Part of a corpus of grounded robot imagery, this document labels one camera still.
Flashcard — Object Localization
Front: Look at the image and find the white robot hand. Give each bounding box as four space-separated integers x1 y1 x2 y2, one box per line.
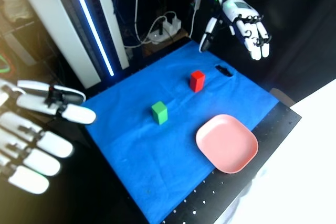
198 0 271 61
0 78 97 195

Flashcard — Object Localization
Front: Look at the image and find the red block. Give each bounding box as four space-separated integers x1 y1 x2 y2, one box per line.
190 70 206 93

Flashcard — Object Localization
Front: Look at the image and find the green block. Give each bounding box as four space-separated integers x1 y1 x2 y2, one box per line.
151 101 169 125

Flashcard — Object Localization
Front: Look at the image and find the pink square plate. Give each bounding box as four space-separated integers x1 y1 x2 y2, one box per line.
195 114 259 175

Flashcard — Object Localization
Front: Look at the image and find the white power strip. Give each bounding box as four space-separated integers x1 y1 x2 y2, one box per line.
149 18 182 45

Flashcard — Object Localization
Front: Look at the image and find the blue cloth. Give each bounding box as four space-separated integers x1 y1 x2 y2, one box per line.
83 40 279 224

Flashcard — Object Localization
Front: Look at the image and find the white computer tower blue light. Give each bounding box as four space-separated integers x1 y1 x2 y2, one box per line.
13 0 131 90

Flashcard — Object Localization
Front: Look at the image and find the white cable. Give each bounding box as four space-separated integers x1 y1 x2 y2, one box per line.
124 0 169 49

